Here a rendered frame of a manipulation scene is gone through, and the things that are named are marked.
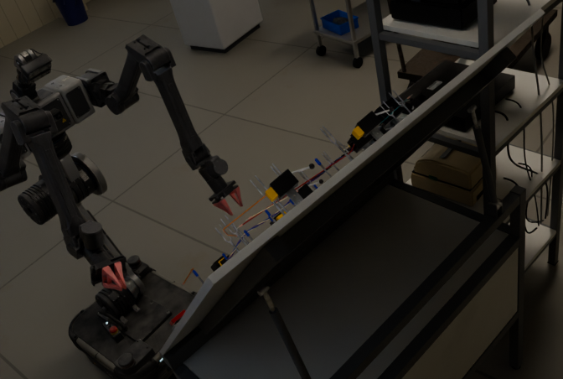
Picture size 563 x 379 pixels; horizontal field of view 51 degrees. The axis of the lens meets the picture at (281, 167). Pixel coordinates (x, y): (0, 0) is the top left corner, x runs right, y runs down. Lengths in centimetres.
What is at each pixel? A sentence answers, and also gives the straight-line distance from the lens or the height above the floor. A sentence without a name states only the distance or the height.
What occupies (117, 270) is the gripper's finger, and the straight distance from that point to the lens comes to 173.
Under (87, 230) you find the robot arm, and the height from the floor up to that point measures 141.
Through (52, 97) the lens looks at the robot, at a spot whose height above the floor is 152.
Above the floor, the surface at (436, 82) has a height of 113.
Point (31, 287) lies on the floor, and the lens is 411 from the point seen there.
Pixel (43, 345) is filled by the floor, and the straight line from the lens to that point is 370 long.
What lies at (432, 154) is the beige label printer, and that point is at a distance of 260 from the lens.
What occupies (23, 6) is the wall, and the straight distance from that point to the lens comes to 865.
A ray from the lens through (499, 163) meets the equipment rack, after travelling 284.
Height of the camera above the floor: 239
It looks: 35 degrees down
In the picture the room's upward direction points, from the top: 16 degrees counter-clockwise
